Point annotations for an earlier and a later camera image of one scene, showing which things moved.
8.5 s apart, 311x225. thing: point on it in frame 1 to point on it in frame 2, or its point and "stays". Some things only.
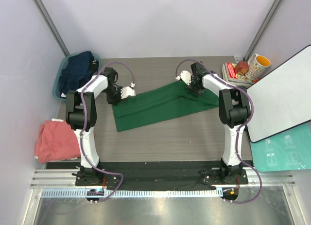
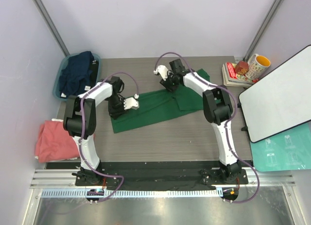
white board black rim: [282, 97] stays
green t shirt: [161, 103] stays
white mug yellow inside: [258, 64] stays
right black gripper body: [196, 89] to [170, 83]
